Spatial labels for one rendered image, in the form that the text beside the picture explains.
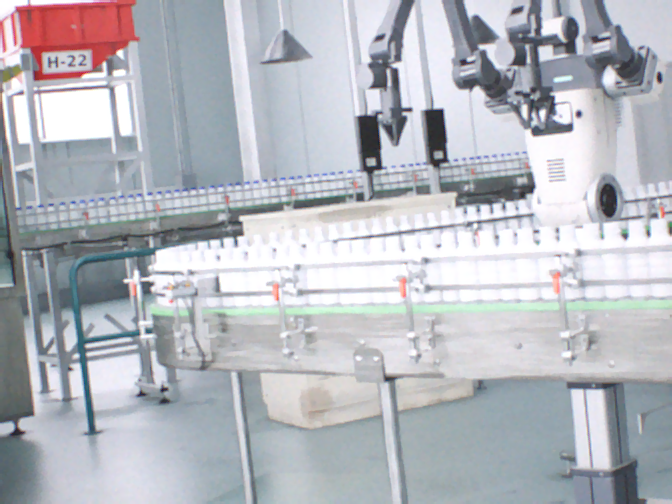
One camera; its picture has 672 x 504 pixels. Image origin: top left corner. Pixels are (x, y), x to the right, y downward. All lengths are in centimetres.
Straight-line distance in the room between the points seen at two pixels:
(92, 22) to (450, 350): 694
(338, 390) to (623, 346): 457
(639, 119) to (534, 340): 620
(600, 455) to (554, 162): 83
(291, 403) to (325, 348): 398
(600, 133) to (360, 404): 401
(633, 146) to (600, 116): 544
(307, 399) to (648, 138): 323
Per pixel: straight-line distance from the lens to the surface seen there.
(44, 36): 976
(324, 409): 739
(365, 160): 947
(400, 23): 362
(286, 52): 1201
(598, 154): 374
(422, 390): 769
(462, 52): 384
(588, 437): 386
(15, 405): 838
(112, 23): 993
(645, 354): 293
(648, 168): 924
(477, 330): 319
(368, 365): 344
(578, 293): 304
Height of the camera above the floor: 132
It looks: 3 degrees down
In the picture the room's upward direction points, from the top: 6 degrees counter-clockwise
